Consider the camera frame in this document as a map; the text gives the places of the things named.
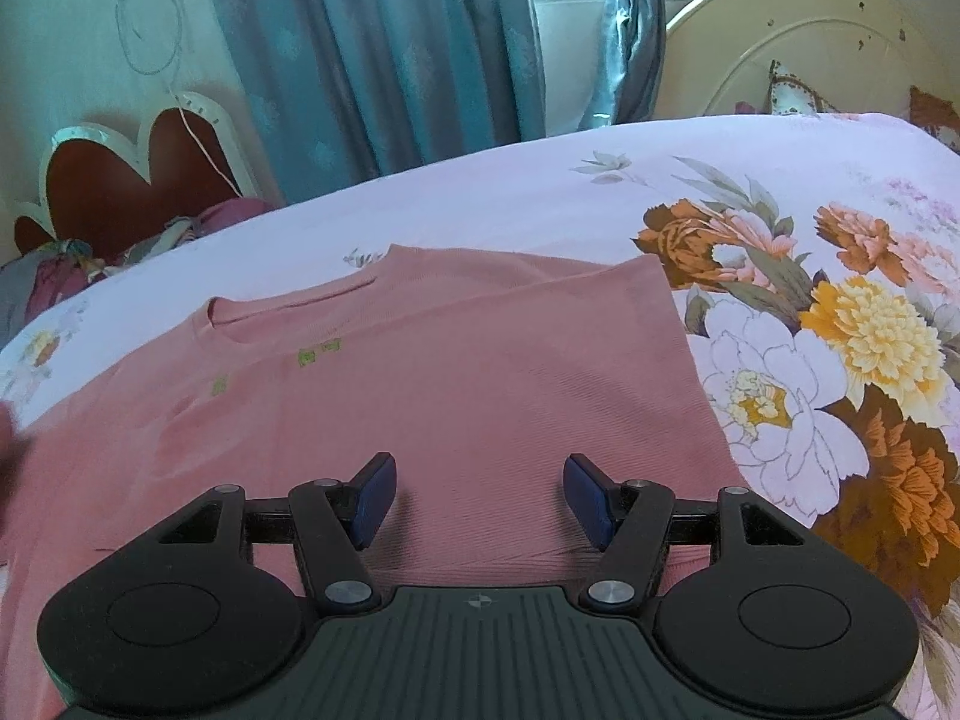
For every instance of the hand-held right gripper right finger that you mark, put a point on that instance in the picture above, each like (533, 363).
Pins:
(586, 501)

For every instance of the floral bed sheet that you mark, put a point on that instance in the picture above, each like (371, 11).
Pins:
(525, 187)

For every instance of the cream wooden headboard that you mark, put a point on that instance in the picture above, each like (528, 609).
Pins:
(825, 30)

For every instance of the floral pillow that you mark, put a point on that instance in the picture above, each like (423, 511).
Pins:
(795, 97)

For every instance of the wide teal curtain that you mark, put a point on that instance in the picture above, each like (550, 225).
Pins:
(375, 52)

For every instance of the red heart-shaped chair back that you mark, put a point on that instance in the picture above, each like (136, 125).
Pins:
(105, 187)

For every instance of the red patterned pillow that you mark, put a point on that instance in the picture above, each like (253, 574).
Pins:
(934, 112)

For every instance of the pile of clothes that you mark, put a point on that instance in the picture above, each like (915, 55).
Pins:
(52, 270)

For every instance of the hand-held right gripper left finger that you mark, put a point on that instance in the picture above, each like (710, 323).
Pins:
(373, 499)

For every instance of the narrow teal curtain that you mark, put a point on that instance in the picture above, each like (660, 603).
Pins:
(630, 37)

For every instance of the pink ribbed shirt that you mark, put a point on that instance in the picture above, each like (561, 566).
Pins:
(450, 390)

